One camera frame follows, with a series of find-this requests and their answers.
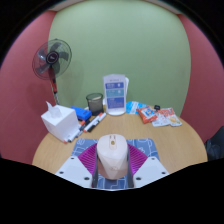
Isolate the dark mesh pen cup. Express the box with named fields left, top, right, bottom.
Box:
left=85, top=92, right=104, bottom=117

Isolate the white marker with red tip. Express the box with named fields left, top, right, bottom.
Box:
left=64, top=128, right=84, bottom=144

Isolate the blue whiteboard eraser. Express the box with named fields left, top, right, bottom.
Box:
left=70, top=106, right=93, bottom=122

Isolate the cream computer mouse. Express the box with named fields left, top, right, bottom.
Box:
left=96, top=133, right=130, bottom=180

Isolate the black and red standing fan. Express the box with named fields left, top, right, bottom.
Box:
left=31, top=38, right=73, bottom=106

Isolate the white and orange snack packet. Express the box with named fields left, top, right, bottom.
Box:
left=152, top=107, right=183, bottom=128

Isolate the black-capped whiteboard marker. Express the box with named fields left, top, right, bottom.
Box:
left=78, top=115, right=100, bottom=132

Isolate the white and blue sign stand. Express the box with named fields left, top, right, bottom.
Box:
left=102, top=73, right=130, bottom=116

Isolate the white tissue box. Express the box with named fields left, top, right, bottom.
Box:
left=40, top=101, right=80, bottom=142

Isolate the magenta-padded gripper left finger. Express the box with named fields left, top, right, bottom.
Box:
left=54, top=144, right=99, bottom=189

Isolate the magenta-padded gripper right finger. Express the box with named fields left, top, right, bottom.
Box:
left=126, top=144, right=170, bottom=189

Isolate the light blue packet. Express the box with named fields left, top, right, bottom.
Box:
left=125, top=100, right=148, bottom=116

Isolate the red-capped whiteboard marker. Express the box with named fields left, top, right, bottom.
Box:
left=83, top=112, right=107, bottom=134

